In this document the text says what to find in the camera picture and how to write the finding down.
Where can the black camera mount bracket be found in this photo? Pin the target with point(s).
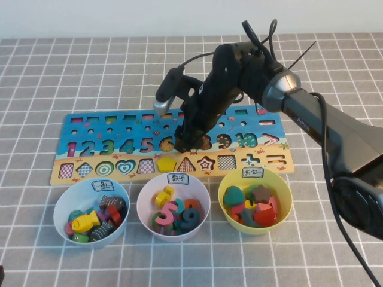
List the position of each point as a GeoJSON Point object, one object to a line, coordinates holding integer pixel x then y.
{"type": "Point", "coordinates": [190, 85]}

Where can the pink wooden number five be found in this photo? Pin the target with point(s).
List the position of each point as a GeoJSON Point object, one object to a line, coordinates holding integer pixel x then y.
{"type": "Point", "coordinates": [164, 220]}

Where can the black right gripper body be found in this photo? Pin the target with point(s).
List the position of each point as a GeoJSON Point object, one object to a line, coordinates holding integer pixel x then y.
{"type": "Point", "coordinates": [209, 104]}

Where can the teal wooden number three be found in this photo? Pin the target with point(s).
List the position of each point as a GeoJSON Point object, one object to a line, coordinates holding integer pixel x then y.
{"type": "Point", "coordinates": [181, 206]}

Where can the green wooden number piece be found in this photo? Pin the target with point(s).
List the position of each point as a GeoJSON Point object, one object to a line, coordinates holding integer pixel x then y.
{"type": "Point", "coordinates": [155, 219]}

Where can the grey wooden shape piece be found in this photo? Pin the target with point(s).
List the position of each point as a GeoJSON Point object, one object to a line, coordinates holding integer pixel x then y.
{"type": "Point", "coordinates": [246, 216]}

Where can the teal wooden fish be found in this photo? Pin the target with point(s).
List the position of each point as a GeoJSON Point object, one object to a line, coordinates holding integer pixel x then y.
{"type": "Point", "coordinates": [75, 213]}

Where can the brown wooden star piece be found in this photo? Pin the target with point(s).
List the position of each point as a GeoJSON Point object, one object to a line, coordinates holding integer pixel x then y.
{"type": "Point", "coordinates": [260, 193]}

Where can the red wooden fish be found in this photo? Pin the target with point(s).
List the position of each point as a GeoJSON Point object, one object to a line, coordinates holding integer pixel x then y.
{"type": "Point", "coordinates": [115, 215]}

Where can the pink plastic bowl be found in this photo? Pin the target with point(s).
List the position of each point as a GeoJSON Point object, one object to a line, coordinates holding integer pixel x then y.
{"type": "Point", "coordinates": [146, 194]}

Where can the pink wooden shape piece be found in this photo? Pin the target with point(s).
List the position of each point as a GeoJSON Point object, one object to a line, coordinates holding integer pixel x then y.
{"type": "Point", "coordinates": [237, 210]}

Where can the black zip tie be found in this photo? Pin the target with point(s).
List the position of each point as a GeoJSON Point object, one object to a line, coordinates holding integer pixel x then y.
{"type": "Point", "coordinates": [302, 55]}

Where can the dark green wooden shape piece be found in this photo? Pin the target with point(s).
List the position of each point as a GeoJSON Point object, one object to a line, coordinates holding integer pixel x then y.
{"type": "Point", "coordinates": [250, 190]}

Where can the orange wooden shape piece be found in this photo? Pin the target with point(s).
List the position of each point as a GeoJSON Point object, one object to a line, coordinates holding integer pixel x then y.
{"type": "Point", "coordinates": [236, 219]}

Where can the coral wooden shape piece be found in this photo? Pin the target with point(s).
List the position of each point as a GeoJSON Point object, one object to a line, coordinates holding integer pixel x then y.
{"type": "Point", "coordinates": [273, 201]}

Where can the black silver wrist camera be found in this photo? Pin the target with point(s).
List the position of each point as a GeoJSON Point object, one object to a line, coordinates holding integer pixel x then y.
{"type": "Point", "coordinates": [167, 86]}

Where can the yellow wooden plus piece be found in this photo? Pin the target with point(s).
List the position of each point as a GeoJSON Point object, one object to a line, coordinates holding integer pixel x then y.
{"type": "Point", "coordinates": [249, 205]}

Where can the green wooden fish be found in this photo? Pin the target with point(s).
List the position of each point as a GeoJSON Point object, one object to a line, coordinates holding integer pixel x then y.
{"type": "Point", "coordinates": [79, 238]}

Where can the yellow wooden pentagon piece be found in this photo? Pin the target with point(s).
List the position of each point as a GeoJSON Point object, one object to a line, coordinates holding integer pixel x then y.
{"type": "Point", "coordinates": [167, 165]}

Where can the yellow wooden fish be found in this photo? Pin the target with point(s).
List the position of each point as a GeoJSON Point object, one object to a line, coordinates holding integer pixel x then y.
{"type": "Point", "coordinates": [85, 222]}

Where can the dark brown wooden fish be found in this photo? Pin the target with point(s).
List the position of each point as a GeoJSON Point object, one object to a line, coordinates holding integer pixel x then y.
{"type": "Point", "coordinates": [115, 202]}

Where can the white paper label sticker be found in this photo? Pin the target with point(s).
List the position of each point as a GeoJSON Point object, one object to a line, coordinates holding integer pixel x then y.
{"type": "Point", "coordinates": [178, 179]}
{"type": "Point", "coordinates": [252, 172]}

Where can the red wooden trapezoid piece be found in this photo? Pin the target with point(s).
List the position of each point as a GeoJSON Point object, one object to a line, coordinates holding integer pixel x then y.
{"type": "Point", "coordinates": [264, 216]}

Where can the purple wooden fish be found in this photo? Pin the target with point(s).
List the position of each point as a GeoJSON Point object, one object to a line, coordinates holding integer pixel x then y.
{"type": "Point", "coordinates": [101, 216]}

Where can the light blue plastic bowl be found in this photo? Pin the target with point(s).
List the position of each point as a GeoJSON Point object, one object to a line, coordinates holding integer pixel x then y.
{"type": "Point", "coordinates": [64, 206]}

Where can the orange-red wooden fish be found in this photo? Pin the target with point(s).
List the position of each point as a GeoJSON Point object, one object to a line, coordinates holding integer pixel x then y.
{"type": "Point", "coordinates": [68, 229]}

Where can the grey white-grid tablecloth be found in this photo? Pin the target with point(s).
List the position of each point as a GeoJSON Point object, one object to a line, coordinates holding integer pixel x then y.
{"type": "Point", "coordinates": [89, 74]}

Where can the dark teal wooden number nine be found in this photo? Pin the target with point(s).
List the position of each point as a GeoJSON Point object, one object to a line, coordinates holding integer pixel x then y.
{"type": "Point", "coordinates": [194, 222]}

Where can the orange wooden number zero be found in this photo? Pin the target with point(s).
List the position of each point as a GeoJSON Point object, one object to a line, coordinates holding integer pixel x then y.
{"type": "Point", "coordinates": [197, 204]}

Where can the blue wooden number puzzle board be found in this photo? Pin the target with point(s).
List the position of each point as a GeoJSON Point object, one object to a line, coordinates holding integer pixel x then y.
{"type": "Point", "coordinates": [98, 134]}

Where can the yellow wooden number six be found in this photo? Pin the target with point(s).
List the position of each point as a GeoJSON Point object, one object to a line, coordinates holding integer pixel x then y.
{"type": "Point", "coordinates": [161, 198]}

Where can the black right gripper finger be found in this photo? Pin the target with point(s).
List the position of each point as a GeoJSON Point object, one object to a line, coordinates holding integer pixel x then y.
{"type": "Point", "coordinates": [182, 140]}
{"type": "Point", "coordinates": [197, 139]}

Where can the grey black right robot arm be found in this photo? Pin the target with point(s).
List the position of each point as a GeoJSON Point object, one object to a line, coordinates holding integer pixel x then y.
{"type": "Point", "coordinates": [311, 119]}

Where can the dark grey wooden fish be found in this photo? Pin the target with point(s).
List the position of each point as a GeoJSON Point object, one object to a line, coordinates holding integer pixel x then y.
{"type": "Point", "coordinates": [100, 231]}

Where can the yellow plastic bowl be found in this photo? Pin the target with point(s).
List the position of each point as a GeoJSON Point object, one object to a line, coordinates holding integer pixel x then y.
{"type": "Point", "coordinates": [281, 191]}

